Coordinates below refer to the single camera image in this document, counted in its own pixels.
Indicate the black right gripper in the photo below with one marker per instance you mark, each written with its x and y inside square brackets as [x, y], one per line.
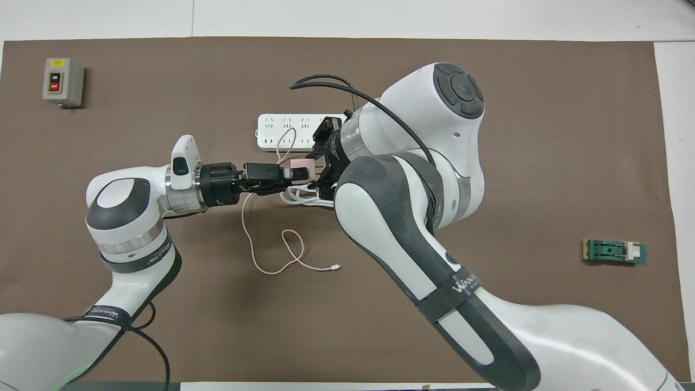
[335, 146]

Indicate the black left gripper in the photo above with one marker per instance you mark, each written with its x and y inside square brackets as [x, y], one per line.
[222, 184]

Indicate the pink charger plug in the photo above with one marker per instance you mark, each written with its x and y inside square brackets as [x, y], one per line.
[302, 164]

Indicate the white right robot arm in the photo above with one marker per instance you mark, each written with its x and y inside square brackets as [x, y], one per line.
[391, 217]

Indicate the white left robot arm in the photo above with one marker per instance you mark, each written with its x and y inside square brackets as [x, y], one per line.
[119, 217]

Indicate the white power strip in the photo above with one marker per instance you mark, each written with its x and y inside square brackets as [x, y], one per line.
[271, 133]

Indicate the brown table mat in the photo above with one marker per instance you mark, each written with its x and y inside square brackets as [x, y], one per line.
[543, 136]

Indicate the grey on-off switch box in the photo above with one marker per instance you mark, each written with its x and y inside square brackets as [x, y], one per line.
[61, 81]

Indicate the green knife switch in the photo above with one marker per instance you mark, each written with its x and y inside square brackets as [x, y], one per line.
[613, 252]

